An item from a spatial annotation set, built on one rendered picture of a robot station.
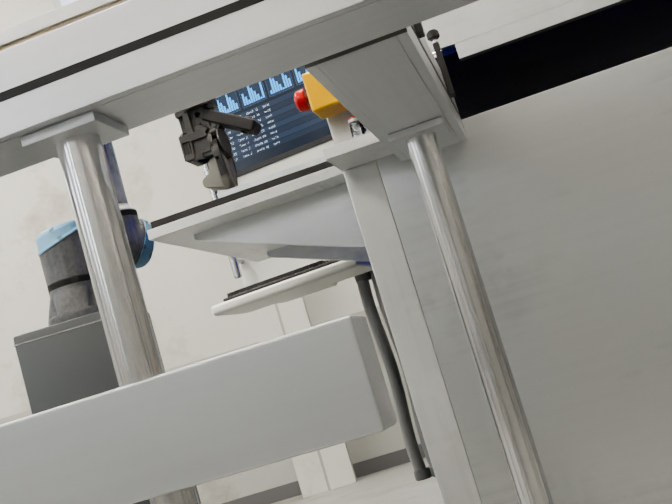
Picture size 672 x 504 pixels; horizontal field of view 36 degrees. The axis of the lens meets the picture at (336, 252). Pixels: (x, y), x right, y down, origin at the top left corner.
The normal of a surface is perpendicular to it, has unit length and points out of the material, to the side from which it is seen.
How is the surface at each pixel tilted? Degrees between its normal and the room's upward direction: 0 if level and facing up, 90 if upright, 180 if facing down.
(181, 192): 90
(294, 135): 90
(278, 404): 90
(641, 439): 90
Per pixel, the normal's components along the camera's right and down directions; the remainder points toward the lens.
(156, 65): -0.22, -0.07
